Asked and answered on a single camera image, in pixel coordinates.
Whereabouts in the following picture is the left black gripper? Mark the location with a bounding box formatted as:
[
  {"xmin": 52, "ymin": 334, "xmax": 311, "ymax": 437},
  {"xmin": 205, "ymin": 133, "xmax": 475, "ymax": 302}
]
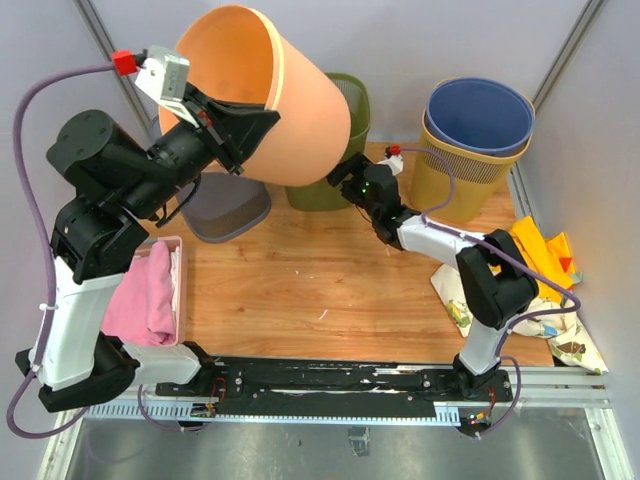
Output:
[{"xmin": 122, "ymin": 81, "xmax": 282, "ymax": 219}]

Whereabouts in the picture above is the pink towel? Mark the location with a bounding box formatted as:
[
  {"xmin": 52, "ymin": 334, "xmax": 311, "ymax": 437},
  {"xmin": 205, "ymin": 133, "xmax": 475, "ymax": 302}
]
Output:
[{"xmin": 101, "ymin": 241, "xmax": 176, "ymax": 346}]

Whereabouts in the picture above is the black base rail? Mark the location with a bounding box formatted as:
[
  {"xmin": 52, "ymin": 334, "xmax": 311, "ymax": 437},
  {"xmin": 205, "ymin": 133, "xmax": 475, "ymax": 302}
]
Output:
[{"xmin": 155, "ymin": 357, "xmax": 513, "ymax": 408}]

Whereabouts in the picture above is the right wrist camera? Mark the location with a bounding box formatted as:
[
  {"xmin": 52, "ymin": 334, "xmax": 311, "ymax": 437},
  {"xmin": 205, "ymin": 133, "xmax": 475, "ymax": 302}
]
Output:
[{"xmin": 379, "ymin": 154, "xmax": 404, "ymax": 176}]

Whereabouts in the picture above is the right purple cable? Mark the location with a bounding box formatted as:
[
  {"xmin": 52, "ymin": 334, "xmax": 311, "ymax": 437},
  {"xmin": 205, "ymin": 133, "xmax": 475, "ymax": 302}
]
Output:
[{"xmin": 387, "ymin": 143, "xmax": 582, "ymax": 441}]

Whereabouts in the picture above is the purple cable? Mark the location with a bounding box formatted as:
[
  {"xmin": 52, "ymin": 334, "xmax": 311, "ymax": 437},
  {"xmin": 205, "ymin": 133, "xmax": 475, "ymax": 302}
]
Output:
[
  {"xmin": 6, "ymin": 48, "xmax": 139, "ymax": 440},
  {"xmin": 387, "ymin": 143, "xmax": 582, "ymax": 441}
]

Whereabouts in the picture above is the white cartoon print cloth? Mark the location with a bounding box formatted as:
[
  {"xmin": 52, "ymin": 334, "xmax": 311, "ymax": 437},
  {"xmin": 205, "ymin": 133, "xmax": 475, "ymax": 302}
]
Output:
[{"xmin": 430, "ymin": 265, "xmax": 609, "ymax": 375}]

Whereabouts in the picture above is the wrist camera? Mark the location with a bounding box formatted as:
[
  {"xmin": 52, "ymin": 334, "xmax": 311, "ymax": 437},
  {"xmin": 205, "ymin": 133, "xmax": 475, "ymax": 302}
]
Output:
[
  {"xmin": 379, "ymin": 154, "xmax": 404, "ymax": 176},
  {"xmin": 134, "ymin": 45, "xmax": 196, "ymax": 125}
]

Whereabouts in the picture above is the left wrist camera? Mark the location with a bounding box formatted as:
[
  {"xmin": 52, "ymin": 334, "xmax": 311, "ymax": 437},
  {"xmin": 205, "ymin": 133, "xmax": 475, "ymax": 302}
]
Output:
[{"xmin": 134, "ymin": 45, "xmax": 196, "ymax": 125}]

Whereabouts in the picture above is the green mesh waste bin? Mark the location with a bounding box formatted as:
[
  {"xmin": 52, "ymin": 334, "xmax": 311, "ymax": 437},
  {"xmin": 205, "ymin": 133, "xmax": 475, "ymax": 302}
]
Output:
[{"xmin": 284, "ymin": 72, "xmax": 371, "ymax": 211}]

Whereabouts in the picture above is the pink plastic basket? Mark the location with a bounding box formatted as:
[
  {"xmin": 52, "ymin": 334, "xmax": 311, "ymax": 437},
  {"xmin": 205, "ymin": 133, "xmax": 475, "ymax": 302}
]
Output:
[{"xmin": 134, "ymin": 236, "xmax": 188, "ymax": 345}]

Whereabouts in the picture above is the blue plastic bucket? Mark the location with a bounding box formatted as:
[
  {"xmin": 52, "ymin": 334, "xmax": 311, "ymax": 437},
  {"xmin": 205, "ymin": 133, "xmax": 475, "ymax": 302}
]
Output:
[{"xmin": 424, "ymin": 77, "xmax": 535, "ymax": 157}]

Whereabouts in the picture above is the white cable duct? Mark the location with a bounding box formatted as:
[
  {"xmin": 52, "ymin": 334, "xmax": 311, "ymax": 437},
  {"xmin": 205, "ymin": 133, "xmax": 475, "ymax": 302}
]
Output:
[{"xmin": 82, "ymin": 398, "xmax": 462, "ymax": 426}]

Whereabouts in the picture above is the peach plastic bucket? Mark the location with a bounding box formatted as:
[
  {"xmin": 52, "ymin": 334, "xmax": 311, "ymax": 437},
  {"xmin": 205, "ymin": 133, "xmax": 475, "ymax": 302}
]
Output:
[{"xmin": 176, "ymin": 5, "xmax": 351, "ymax": 187}]

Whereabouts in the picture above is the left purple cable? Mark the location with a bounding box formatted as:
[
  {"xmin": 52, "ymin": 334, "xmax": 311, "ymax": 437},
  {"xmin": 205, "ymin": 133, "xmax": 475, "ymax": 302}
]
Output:
[{"xmin": 6, "ymin": 48, "xmax": 139, "ymax": 440}]

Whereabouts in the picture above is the yellow mesh waste bin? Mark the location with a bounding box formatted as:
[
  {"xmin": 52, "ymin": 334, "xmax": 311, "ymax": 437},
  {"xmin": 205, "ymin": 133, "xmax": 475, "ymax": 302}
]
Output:
[{"xmin": 409, "ymin": 77, "xmax": 536, "ymax": 224}]

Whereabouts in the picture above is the grey mesh waste bin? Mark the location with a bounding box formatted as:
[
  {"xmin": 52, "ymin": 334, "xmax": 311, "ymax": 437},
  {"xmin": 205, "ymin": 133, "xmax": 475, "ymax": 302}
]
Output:
[{"xmin": 148, "ymin": 114, "xmax": 273, "ymax": 244}]

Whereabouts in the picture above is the yellow cloth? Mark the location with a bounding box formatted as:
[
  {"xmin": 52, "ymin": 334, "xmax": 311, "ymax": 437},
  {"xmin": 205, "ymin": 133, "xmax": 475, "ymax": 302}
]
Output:
[{"xmin": 509, "ymin": 216, "xmax": 578, "ymax": 291}]

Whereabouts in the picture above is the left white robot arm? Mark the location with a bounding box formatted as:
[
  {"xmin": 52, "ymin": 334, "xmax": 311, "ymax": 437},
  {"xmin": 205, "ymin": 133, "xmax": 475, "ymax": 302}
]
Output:
[{"xmin": 15, "ymin": 86, "xmax": 280, "ymax": 412}]

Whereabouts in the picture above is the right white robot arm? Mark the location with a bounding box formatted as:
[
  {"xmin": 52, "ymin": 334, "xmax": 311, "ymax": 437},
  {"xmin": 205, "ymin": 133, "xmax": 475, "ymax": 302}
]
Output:
[{"xmin": 327, "ymin": 153, "xmax": 539, "ymax": 400}]

